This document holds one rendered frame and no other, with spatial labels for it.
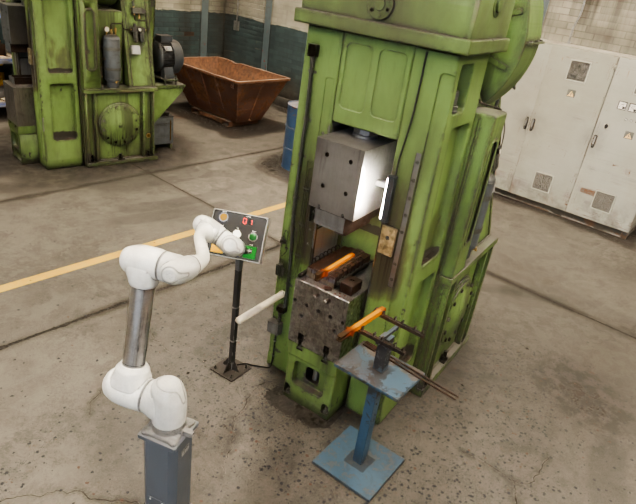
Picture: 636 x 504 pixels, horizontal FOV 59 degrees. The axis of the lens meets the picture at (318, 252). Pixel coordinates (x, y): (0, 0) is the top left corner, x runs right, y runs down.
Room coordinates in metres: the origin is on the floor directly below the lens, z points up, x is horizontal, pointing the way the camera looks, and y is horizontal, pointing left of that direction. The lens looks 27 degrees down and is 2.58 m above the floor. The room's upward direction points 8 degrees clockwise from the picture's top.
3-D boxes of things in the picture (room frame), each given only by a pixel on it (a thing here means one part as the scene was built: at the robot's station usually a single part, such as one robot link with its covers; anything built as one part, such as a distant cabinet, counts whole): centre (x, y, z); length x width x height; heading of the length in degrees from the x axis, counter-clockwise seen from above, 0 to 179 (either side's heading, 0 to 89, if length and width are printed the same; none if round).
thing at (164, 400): (1.92, 0.57, 0.77); 0.18 x 0.16 x 0.22; 77
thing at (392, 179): (2.86, -0.34, 1.83); 0.07 x 0.04 x 0.90; 60
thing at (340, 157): (3.06, -0.18, 1.56); 0.42 x 0.39 x 0.40; 150
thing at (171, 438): (1.91, 0.55, 0.63); 0.22 x 0.18 x 0.06; 73
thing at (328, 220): (3.08, -0.14, 1.32); 0.42 x 0.20 x 0.10; 150
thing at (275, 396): (2.86, -0.01, 0.01); 0.58 x 0.39 x 0.01; 60
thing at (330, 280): (3.08, -0.14, 0.96); 0.42 x 0.20 x 0.09; 150
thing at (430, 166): (3.02, -0.55, 1.15); 0.44 x 0.26 x 2.30; 150
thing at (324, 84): (3.36, 0.03, 1.15); 0.44 x 0.26 x 2.30; 150
